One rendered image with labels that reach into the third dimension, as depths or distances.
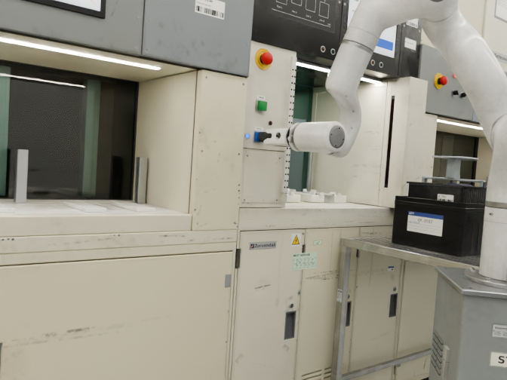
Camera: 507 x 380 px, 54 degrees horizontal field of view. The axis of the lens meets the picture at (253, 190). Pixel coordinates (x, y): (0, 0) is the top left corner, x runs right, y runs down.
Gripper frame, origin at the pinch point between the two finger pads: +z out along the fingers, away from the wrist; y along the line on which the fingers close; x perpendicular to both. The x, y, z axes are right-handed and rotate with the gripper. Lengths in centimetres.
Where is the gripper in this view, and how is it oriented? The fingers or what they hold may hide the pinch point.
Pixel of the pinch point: (264, 137)
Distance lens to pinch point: 160.6
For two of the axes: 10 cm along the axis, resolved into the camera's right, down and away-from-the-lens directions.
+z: -6.1, -0.8, 7.9
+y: 7.9, 0.2, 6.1
